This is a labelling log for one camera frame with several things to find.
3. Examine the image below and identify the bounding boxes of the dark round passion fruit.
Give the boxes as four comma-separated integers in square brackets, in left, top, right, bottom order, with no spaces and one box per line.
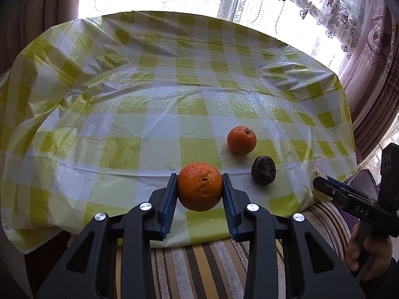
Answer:
[251,156,277,186]

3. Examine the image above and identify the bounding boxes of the person's right hand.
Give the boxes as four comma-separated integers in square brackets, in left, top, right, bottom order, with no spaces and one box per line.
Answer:
[344,223,394,272]

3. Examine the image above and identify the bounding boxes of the person's right forearm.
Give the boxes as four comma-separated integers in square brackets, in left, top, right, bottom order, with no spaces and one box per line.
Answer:
[358,254,399,299]

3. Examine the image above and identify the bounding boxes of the yellow checkered plastic tablecloth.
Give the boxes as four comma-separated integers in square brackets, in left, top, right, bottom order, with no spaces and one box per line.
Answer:
[0,10,359,254]

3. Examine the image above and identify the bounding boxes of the large orange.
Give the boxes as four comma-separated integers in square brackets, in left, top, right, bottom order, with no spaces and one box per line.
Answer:
[177,162,223,212]

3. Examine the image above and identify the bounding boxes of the pale bruised pear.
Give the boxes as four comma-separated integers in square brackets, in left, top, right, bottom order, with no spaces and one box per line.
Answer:
[310,167,333,201]

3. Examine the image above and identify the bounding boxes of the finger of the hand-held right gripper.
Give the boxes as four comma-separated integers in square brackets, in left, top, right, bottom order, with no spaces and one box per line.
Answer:
[312,176,356,211]
[326,176,380,200]

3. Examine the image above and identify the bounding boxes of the sheer floral lace curtain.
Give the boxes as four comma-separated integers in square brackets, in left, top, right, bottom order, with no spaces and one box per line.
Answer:
[240,0,362,55]

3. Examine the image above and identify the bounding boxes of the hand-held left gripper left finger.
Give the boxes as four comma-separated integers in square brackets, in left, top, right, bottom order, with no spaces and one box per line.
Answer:
[36,173,179,299]

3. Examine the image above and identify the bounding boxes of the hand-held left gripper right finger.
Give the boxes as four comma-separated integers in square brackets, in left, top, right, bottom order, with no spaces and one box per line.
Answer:
[222,173,366,299]

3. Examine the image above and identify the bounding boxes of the purple box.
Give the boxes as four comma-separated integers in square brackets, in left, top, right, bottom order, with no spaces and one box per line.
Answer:
[346,170,380,194]

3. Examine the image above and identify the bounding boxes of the striped towel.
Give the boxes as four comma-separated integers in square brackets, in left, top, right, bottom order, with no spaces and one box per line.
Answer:
[112,198,359,299]

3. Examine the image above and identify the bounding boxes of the small orange with stem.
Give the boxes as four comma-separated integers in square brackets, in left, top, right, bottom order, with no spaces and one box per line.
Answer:
[227,126,257,155]

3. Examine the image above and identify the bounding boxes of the pink patterned curtain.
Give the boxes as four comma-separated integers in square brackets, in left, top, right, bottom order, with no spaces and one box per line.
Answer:
[17,0,82,39]
[338,4,399,165]

